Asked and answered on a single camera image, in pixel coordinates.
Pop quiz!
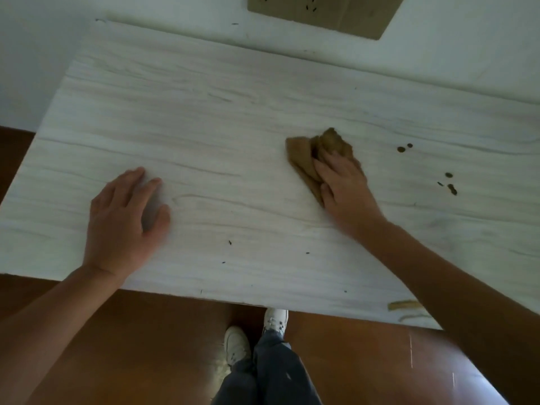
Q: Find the person's white shoe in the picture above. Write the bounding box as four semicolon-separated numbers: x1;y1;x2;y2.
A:
263;308;289;339
223;325;252;368

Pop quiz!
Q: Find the person's right white shoe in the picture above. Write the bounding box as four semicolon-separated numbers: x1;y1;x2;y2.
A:
263;308;289;339

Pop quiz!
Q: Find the person's right forearm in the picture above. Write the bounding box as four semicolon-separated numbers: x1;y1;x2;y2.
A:
354;218;540;405

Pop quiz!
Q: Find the person's right trouser leg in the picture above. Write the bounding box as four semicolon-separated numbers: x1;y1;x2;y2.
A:
252;330;324;405

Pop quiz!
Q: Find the brown cleaning cloth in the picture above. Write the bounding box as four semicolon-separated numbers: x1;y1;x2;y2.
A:
285;127;363;208

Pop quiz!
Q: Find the person's left hand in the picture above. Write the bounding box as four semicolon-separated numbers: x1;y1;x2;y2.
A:
82;166;172;287

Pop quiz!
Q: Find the beige wall socket panel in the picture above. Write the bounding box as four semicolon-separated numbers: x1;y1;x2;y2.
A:
247;0;407;41

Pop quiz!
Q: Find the person's left forearm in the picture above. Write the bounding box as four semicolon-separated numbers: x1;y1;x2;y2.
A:
0;264;127;405

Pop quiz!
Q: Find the person's left trouser leg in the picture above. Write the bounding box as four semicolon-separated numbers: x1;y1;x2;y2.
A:
211;357;259;405

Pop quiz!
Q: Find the person's right hand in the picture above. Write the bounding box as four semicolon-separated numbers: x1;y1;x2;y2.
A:
312;150;387;242

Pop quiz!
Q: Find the person's trouser leg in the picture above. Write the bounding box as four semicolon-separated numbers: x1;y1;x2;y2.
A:
211;357;259;405
252;330;324;405

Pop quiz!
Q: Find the person's left white shoe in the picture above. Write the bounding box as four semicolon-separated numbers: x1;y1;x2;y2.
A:
223;325;252;368

